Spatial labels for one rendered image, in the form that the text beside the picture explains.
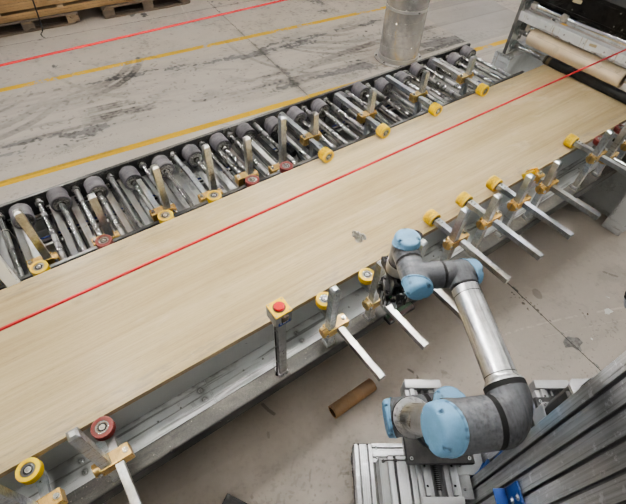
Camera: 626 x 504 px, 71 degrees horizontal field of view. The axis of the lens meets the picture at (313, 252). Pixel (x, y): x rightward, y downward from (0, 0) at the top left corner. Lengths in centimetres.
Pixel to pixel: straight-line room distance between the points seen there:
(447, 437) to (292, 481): 169
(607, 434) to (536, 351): 223
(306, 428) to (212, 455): 53
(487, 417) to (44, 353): 168
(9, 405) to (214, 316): 81
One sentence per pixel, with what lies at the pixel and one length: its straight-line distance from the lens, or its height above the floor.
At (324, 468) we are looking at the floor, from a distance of 264.
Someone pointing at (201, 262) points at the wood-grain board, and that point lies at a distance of 217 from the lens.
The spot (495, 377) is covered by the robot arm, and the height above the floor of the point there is 163.
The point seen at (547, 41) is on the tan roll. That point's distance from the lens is 418.
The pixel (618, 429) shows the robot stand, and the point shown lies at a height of 174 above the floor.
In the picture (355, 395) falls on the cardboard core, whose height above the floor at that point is 8.
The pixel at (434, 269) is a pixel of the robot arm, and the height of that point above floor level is 165.
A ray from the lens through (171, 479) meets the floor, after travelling 270.
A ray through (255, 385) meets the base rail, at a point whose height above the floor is 70.
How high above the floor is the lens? 255
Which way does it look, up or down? 50 degrees down
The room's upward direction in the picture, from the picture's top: 3 degrees clockwise
